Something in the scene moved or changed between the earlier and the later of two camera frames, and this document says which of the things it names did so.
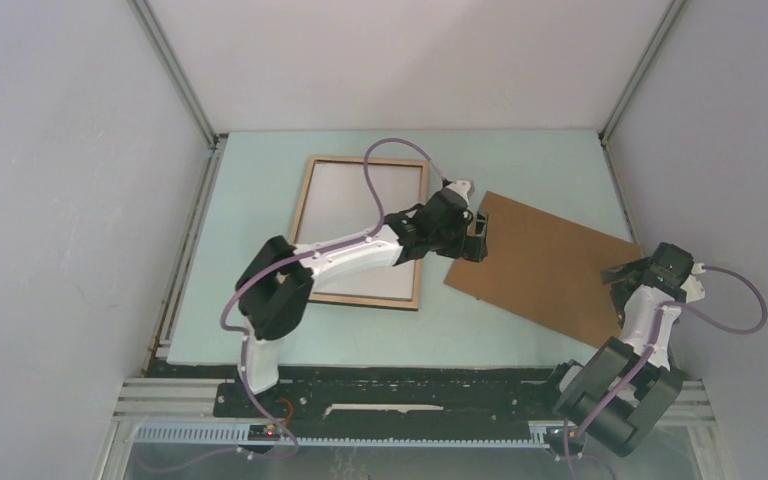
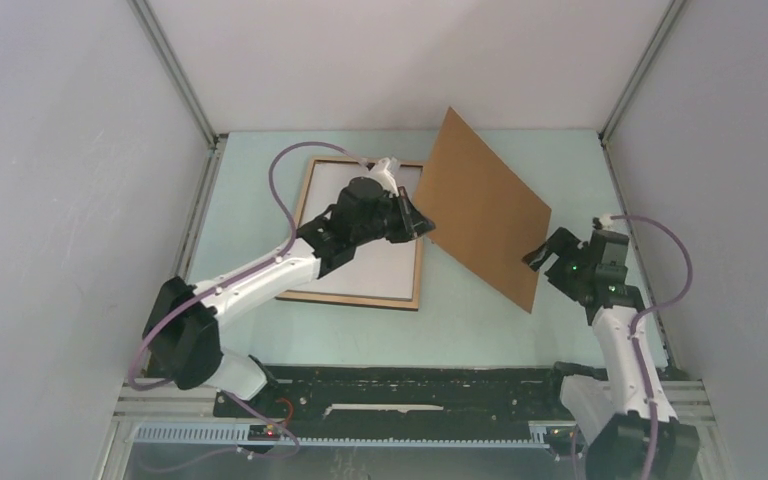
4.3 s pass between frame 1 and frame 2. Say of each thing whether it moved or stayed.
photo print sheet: stayed
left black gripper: moved
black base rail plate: stayed
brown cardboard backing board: moved
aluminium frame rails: stayed
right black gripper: moved
